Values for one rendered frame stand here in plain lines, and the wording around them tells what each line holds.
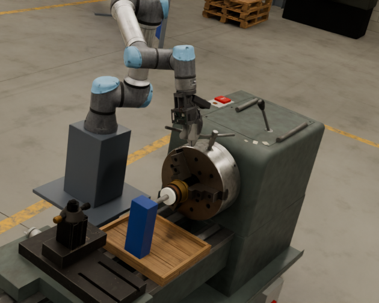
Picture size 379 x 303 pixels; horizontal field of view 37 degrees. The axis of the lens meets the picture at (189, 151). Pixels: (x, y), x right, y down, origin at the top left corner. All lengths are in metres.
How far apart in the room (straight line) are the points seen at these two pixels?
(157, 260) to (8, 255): 0.54
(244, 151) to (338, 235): 2.18
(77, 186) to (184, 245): 0.67
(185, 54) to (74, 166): 0.92
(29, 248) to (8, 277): 0.12
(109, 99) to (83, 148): 0.26
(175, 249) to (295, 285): 1.61
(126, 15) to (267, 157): 0.78
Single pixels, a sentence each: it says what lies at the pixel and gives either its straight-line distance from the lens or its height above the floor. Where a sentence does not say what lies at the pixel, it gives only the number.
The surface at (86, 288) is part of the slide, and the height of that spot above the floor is 0.97.
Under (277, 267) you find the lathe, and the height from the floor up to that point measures 0.54.
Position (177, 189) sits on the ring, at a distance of 2.14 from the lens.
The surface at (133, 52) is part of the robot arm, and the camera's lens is 1.98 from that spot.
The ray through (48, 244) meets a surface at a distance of 1.93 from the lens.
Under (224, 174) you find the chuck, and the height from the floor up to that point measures 1.18.
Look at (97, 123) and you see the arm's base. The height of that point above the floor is 1.15.
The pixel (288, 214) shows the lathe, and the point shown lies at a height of 0.80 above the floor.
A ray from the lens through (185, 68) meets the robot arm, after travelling 1.94.
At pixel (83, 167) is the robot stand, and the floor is 0.93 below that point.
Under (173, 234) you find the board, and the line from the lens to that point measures 2.28.
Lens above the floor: 2.18
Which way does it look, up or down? 26 degrees down
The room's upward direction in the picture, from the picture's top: 11 degrees clockwise
